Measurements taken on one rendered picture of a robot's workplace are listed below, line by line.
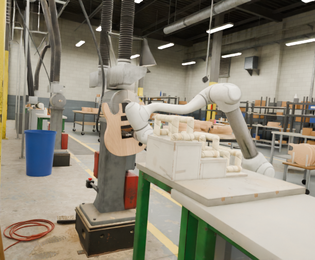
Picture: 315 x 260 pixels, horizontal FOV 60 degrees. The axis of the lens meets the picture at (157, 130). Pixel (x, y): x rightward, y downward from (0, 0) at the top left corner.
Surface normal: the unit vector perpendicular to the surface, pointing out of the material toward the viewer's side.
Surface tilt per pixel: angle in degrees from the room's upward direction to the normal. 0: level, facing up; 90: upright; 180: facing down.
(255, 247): 90
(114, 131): 88
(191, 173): 90
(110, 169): 90
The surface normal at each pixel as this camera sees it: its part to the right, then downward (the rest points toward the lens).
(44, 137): 0.57, 0.17
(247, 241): -0.90, -0.04
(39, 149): 0.37, 0.16
